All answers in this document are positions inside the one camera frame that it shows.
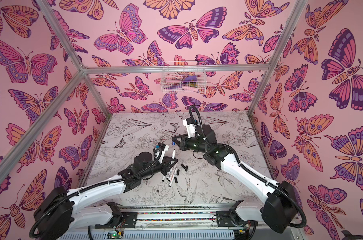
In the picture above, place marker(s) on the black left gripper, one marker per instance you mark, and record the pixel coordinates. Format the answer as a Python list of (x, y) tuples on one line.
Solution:
[(164, 166)]

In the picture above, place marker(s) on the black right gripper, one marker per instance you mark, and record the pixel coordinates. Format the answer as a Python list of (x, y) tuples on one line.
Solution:
[(183, 142)]

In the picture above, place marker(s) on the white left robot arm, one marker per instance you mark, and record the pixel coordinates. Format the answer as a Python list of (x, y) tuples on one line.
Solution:
[(61, 209)]

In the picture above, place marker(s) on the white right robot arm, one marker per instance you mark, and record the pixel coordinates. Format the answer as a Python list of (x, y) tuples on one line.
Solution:
[(279, 201)]

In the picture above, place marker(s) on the green circuit board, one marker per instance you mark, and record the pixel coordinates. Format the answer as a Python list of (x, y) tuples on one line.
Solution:
[(114, 235)]

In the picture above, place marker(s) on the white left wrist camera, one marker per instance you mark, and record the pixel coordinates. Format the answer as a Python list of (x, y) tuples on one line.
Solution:
[(159, 152)]

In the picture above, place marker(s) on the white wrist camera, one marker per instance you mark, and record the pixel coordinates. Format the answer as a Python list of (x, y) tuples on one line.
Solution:
[(190, 125), (159, 152)]

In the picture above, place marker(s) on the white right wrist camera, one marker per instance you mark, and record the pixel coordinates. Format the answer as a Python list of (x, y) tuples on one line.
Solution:
[(190, 125)]

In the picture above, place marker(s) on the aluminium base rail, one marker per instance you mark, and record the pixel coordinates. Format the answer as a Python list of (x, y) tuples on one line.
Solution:
[(179, 223)]

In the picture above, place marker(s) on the white wire basket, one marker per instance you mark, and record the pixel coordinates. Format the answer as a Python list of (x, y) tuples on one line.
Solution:
[(184, 77)]

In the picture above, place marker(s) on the aluminium frame post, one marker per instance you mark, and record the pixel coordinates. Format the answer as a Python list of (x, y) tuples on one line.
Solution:
[(60, 32), (291, 23)]

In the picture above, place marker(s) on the aluminium frame left beam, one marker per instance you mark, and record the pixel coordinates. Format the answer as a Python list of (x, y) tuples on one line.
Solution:
[(14, 155)]

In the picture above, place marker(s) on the aluminium frame right post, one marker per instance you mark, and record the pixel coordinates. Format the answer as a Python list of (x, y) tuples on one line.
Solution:
[(291, 23)]

